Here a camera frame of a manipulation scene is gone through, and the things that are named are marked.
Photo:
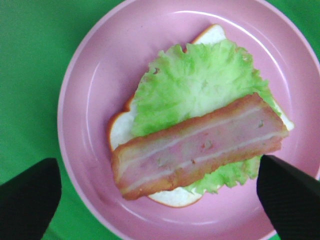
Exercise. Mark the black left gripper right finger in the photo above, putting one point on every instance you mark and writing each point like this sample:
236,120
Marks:
290,199

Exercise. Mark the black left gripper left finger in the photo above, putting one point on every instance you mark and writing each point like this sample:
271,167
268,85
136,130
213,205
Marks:
29,201

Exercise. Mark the toy bacon strip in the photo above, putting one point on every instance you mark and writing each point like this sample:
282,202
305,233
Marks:
184,153

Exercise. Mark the toy lettuce leaf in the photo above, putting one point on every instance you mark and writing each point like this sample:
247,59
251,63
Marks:
180,85

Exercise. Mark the pink round plate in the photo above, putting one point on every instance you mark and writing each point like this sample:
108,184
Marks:
104,72

